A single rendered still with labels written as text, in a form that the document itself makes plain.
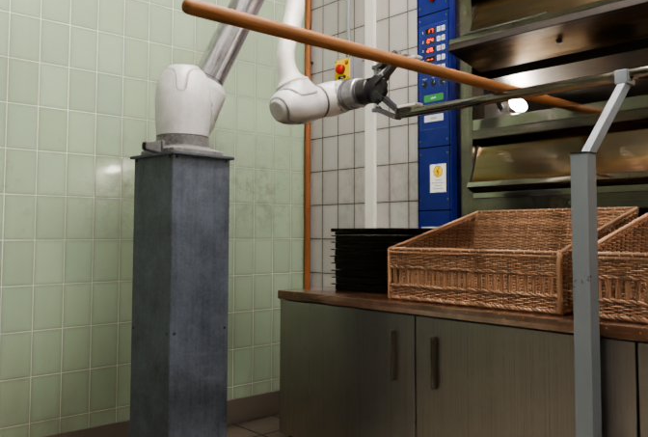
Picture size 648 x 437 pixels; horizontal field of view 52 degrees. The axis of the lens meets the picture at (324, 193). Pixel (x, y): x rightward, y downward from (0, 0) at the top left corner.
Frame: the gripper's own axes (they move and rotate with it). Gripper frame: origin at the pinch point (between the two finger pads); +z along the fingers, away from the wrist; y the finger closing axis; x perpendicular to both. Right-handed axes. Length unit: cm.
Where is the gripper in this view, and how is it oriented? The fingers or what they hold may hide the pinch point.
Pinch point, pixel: (416, 81)
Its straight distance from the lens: 187.8
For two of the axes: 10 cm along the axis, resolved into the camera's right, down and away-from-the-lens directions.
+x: -7.3, -0.4, -6.8
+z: 6.8, -0.4, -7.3
